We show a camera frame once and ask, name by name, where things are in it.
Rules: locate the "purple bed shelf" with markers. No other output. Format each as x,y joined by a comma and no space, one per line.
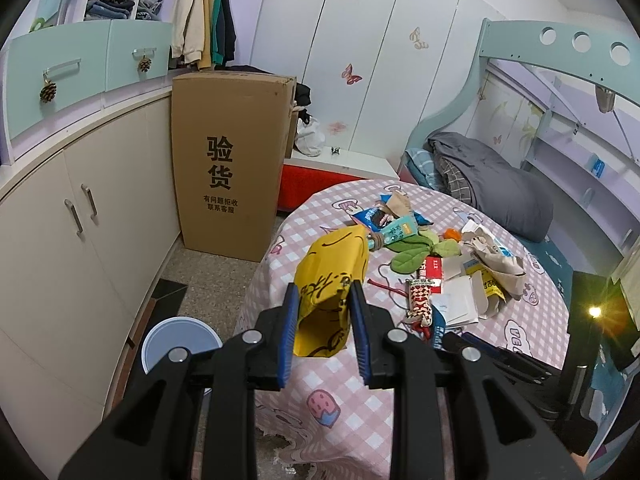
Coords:
565,155

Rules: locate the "cream hanging jacket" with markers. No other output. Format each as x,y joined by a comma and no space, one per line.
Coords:
192,10

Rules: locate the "tan butterfly sticker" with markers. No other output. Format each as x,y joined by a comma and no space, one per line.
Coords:
419,39

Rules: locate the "pink butterfly sticker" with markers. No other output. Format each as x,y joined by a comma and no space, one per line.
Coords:
351,74

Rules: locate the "orange scrap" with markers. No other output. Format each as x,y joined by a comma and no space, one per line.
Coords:
452,233

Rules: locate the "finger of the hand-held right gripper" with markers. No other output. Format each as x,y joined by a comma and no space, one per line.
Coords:
495,355

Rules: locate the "small blue packet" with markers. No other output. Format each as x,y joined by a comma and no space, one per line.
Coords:
598,167

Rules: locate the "brown hanging ornament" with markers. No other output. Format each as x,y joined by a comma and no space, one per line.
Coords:
604,100

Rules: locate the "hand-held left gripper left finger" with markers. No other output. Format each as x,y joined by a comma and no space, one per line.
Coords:
289,340

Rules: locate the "dark hanging jacket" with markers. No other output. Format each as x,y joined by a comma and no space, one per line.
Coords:
227,25

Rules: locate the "tall cardboard box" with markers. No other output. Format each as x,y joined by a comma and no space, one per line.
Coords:
225,125

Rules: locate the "white plastic bag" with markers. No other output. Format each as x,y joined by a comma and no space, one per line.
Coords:
310,137

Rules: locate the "folded grey-blue clothes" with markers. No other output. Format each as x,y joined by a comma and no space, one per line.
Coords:
149,7

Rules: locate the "mustard hanging garment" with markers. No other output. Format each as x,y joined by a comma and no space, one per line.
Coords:
206,60

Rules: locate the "small beige paper piece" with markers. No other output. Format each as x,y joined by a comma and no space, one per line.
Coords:
398,203

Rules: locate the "crumpled beige paper bag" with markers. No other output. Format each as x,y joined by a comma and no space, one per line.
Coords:
500,265

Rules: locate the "teal drawer unit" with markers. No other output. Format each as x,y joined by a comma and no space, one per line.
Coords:
85,40

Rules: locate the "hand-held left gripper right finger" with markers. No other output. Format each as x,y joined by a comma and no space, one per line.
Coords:
359,330

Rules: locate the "white paper box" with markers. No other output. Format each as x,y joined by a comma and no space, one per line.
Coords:
457,300

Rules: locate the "white wardrobe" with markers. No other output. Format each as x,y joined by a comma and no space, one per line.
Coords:
380,60

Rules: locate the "hanging pinecone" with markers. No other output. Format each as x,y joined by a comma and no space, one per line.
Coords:
145,64
48,93

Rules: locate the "green toy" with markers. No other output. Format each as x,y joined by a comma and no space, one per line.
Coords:
39,23

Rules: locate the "teal bed sheet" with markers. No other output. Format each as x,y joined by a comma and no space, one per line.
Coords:
550,260

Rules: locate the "green leaf-shaped cloth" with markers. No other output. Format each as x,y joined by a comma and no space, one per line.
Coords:
407,260

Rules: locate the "grey duvet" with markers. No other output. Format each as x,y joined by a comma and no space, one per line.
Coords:
500,185

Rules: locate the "teal snack packet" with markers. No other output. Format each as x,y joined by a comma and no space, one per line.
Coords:
397,230

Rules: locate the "black garment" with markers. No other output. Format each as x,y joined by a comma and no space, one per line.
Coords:
302,97

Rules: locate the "yellow label box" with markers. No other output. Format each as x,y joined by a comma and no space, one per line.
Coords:
490,282

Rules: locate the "cream floor cabinet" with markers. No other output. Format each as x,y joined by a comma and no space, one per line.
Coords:
115,160

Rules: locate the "red patterned packet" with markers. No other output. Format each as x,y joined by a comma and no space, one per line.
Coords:
419,300

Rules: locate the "dark blue snack packet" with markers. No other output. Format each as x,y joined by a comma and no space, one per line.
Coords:
372,216

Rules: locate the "red bench with white top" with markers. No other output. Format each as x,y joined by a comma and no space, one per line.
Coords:
300,185

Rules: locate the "light blue plastic bin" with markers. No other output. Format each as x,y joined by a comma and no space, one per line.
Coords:
175,332

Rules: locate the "teal bunk bed frame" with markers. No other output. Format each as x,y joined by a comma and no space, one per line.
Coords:
525,45

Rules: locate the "blue checked bedding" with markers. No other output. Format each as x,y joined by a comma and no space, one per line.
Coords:
420,162

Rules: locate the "green hanging garment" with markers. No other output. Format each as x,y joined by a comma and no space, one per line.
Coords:
216,15

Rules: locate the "yellow paper bag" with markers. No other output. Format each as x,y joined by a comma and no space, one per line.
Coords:
325,270

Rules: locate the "pink checked tablecloth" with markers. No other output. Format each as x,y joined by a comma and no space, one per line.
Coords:
450,210

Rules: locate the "blue wrapper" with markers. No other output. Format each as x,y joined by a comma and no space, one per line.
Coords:
437,332

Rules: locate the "red and white box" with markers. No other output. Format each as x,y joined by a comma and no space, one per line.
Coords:
432,270

